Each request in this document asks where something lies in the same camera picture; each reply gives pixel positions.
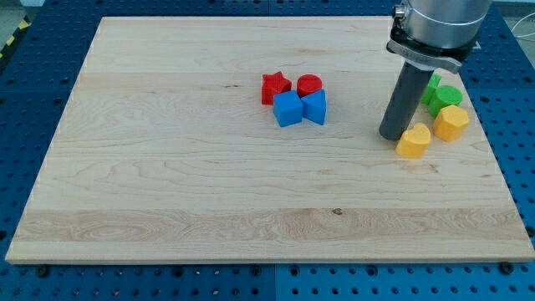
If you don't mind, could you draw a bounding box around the red star block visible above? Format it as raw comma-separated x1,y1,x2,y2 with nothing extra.
261,71,292,105

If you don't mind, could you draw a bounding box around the yellow heart block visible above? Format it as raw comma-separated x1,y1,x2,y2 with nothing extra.
395,123,431,159

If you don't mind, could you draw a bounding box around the red cylinder block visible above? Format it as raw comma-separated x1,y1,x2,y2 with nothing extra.
297,74,323,97

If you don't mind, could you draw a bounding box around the white cable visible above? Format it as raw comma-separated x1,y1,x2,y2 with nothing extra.
510,11,535,43

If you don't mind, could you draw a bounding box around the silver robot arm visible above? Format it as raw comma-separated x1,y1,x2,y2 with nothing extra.
379,0,492,141

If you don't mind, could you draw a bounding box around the blue cube block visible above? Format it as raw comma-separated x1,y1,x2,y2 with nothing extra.
273,90,303,127

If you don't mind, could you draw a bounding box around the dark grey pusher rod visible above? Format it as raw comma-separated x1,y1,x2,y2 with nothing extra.
379,62,434,141

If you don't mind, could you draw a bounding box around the green cylinder block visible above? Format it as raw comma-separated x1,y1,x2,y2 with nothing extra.
428,85,463,117

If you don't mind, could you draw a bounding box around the yellow hexagon block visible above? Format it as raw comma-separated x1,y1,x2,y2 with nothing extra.
432,105,470,142

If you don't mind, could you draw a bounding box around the green block behind rod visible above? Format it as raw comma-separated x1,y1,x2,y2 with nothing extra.
420,74,441,105

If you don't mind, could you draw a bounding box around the blue triangle block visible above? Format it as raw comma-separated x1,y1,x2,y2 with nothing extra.
301,89,327,125

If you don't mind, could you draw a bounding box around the wooden board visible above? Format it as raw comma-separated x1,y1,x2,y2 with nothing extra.
6,17,534,264

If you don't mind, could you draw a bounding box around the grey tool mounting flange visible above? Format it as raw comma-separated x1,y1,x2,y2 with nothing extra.
386,26,477,74

